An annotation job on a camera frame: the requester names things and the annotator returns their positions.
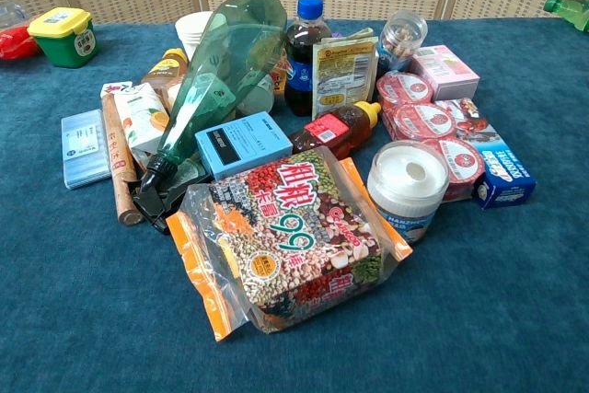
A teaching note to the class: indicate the white lidded round jar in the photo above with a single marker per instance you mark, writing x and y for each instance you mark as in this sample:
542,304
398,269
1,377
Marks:
405,181

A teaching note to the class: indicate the white carton with orange print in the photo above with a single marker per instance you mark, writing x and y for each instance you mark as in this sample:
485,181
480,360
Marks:
138,121

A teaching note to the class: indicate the mixed grain bag orange edges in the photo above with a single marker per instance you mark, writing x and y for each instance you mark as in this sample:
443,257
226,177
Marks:
294,236

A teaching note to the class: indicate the red lidded cup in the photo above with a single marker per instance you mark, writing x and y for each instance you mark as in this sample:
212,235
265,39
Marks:
405,87
460,163
421,119

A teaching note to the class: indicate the clear jar of biscuit sticks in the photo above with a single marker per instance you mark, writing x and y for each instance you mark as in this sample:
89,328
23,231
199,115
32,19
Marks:
402,34

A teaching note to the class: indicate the olive green snack packet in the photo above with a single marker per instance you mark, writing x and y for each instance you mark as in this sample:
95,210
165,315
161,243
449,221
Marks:
340,75

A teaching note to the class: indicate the clear pack with blue label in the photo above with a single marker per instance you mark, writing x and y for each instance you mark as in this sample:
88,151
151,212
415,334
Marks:
83,149

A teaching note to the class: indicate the green tub with yellow lid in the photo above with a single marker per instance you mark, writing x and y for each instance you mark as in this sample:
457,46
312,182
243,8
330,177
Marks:
69,50

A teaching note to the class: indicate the blue and red wrap box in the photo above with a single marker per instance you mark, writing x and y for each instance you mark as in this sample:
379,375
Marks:
506,172

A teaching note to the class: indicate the purple box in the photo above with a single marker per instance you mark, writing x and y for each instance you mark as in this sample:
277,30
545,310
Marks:
338,36

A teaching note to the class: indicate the amber honey bottle yellow label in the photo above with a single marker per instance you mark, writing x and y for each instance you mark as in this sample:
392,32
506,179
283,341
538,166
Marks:
163,73

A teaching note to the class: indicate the light blue box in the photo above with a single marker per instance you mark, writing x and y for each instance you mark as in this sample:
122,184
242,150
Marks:
244,140

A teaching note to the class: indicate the amber honey bottle red label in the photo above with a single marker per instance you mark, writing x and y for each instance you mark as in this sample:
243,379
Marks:
340,128

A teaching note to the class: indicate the wooden rolling pin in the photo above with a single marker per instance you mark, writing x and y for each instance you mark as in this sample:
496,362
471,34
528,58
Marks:
117,149

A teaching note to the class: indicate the clear plastic bag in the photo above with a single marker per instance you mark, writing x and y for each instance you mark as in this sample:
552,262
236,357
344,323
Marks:
11,13

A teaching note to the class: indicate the red snack bag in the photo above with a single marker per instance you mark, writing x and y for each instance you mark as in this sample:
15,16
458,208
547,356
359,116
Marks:
16,43

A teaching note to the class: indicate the green soda bottle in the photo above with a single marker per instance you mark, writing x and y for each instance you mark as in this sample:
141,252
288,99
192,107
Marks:
575,13

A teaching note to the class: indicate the blue fleece tablecloth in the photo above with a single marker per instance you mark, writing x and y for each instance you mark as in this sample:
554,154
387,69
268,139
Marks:
92,319

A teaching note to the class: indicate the cola bottle with blue cap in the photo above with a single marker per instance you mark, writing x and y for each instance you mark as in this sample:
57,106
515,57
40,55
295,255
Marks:
299,66

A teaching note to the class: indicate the pink box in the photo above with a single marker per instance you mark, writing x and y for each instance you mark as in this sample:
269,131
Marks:
446,71

